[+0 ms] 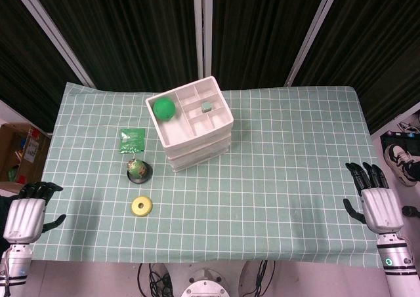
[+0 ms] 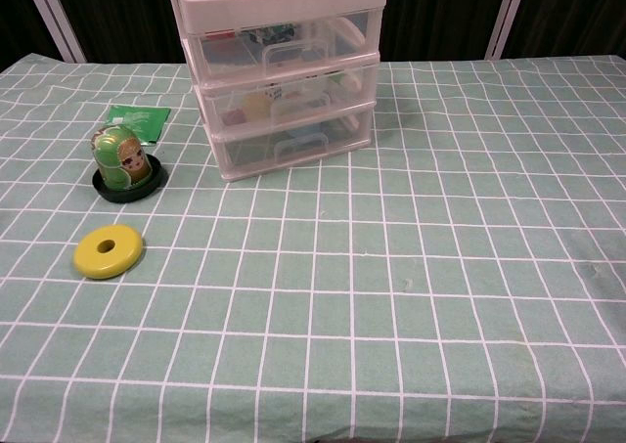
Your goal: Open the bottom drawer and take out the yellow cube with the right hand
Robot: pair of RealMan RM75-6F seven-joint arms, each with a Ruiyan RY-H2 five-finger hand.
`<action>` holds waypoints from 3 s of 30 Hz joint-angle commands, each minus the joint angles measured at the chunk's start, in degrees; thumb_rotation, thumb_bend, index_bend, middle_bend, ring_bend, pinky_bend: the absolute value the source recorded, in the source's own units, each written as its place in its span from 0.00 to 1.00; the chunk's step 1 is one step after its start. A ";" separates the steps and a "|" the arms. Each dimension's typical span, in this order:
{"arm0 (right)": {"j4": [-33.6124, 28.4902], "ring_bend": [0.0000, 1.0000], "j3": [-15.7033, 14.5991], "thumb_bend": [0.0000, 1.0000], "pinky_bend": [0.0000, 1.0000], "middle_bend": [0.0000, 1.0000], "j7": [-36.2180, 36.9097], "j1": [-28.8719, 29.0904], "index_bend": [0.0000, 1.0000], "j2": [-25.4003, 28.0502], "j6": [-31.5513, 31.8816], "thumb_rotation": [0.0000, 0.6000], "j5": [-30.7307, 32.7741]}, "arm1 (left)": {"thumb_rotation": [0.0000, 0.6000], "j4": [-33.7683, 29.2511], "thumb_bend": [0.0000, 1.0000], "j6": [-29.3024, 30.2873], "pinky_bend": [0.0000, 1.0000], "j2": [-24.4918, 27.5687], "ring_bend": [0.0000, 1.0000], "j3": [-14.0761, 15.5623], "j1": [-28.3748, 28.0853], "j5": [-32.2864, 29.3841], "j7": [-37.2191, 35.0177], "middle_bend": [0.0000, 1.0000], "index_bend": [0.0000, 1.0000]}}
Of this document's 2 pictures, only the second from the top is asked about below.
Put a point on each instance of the blue item in drawer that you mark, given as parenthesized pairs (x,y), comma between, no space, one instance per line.
(305,131)

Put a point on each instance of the green foil packet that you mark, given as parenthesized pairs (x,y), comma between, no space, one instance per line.
(142,118)

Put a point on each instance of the green checked tablecloth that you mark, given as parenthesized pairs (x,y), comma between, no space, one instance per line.
(342,291)

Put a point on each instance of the black curtain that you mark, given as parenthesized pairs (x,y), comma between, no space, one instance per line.
(577,13)
(127,17)
(440,17)
(19,17)

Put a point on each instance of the green nesting doll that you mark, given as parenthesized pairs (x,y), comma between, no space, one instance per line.
(117,159)

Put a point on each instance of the clear drawer with blue contents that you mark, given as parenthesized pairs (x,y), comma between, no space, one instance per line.
(352,135)

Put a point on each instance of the clear drawer with yellow contents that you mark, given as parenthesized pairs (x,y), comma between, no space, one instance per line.
(349,101)

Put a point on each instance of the white frame post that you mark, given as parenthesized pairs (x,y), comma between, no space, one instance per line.
(506,17)
(61,17)

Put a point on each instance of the clear drawer with printed contents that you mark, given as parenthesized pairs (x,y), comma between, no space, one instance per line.
(225,57)

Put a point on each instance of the white plastic drawer cabinet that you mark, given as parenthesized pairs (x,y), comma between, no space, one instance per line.
(274,0)

